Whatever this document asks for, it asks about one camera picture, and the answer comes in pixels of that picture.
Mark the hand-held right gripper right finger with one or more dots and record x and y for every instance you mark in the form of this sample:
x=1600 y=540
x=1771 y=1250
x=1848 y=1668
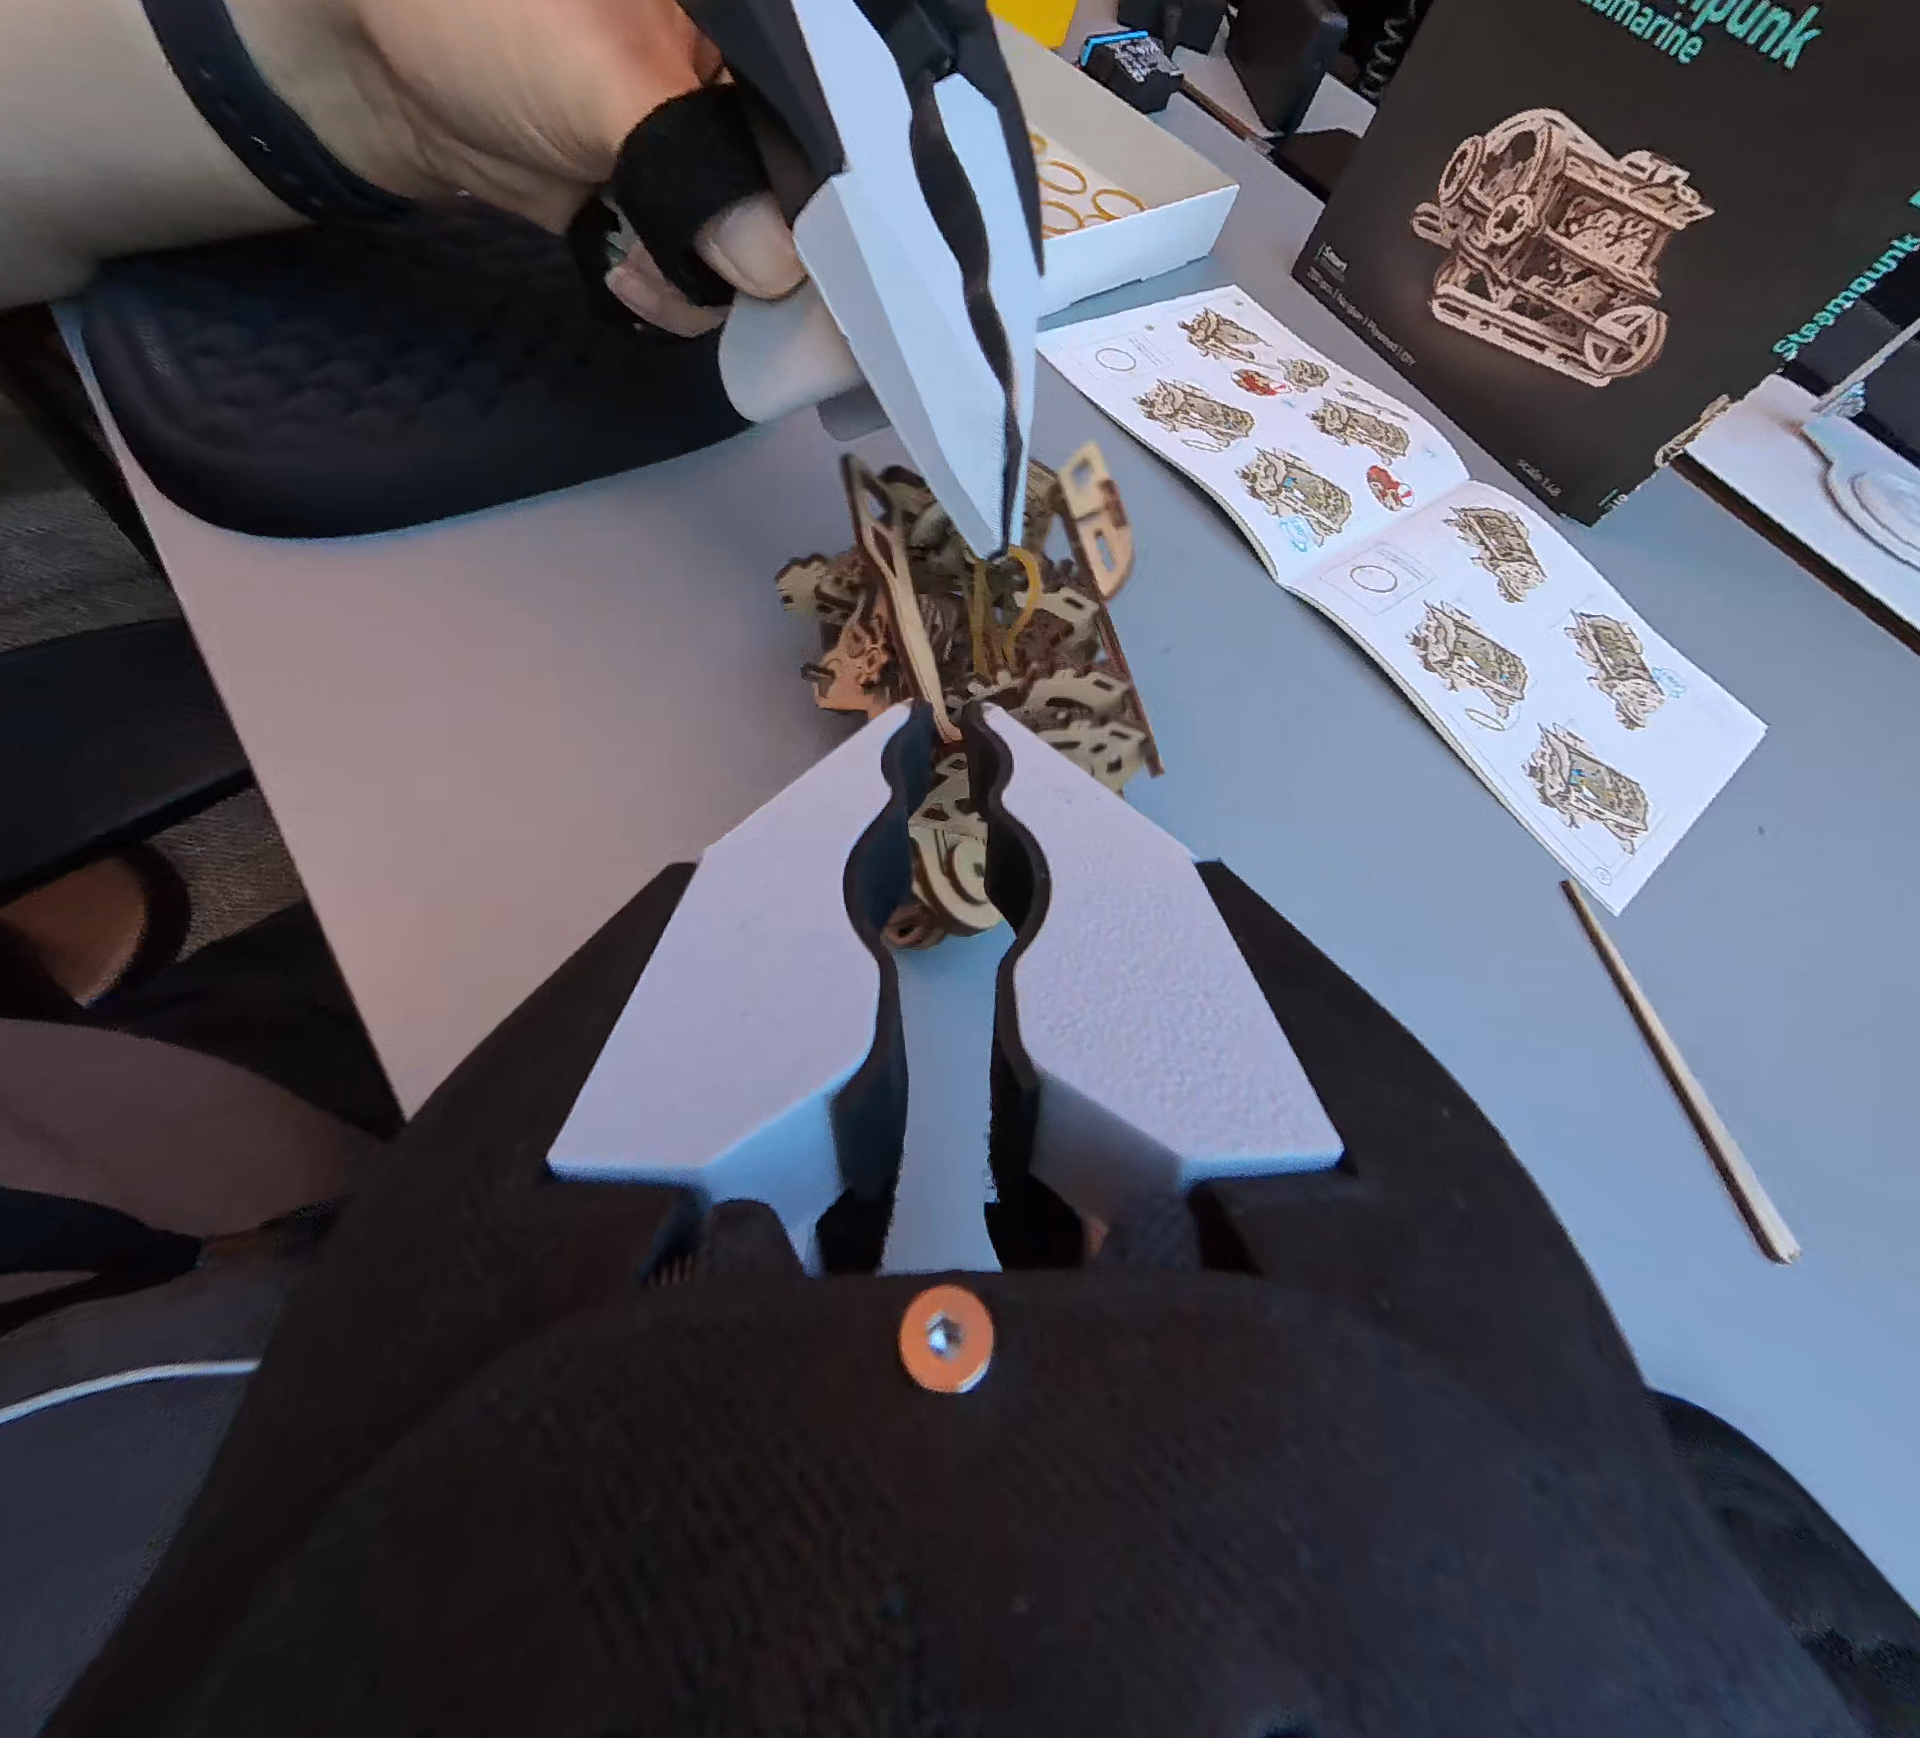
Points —
x=1171 y=1018

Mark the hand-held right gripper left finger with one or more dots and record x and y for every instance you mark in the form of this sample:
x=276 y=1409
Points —
x=707 y=1018

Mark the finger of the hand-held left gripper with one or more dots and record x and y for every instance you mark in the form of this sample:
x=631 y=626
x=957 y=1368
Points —
x=868 y=193
x=1003 y=211

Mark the wooden mechanical model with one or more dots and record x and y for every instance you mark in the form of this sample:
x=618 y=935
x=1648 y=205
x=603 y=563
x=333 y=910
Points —
x=1081 y=704

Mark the single yellow rubber band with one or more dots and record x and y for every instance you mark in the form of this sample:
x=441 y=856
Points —
x=975 y=605

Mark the thin wooden stick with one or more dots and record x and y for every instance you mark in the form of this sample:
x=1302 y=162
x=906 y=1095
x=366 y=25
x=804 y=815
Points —
x=1680 y=1072

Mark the black model kit box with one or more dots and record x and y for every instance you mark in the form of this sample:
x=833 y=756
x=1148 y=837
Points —
x=1502 y=59

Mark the person's left hand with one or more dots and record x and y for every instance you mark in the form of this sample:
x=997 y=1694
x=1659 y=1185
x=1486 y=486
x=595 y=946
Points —
x=479 y=44

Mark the heap of yellow rubber bands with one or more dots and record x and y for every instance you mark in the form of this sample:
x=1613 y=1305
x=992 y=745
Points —
x=1058 y=178

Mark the white cardboard tray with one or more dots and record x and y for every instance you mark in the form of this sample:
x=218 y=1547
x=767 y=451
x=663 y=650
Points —
x=1153 y=252

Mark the small blue and black device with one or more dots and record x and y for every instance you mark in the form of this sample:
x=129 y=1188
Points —
x=1133 y=71

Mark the illustrated instruction booklet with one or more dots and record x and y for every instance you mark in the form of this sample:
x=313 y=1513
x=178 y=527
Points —
x=1502 y=656

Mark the black chair seat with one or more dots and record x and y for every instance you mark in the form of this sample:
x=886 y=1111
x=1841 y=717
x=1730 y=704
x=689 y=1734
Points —
x=375 y=404

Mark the person's grey shirt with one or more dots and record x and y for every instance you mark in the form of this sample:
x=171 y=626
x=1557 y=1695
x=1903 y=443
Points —
x=150 y=1109

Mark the black wristband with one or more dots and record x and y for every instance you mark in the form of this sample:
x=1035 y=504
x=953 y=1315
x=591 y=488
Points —
x=218 y=44

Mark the thin board with brown edge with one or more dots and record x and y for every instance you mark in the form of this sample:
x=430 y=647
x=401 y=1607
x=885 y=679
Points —
x=1756 y=448

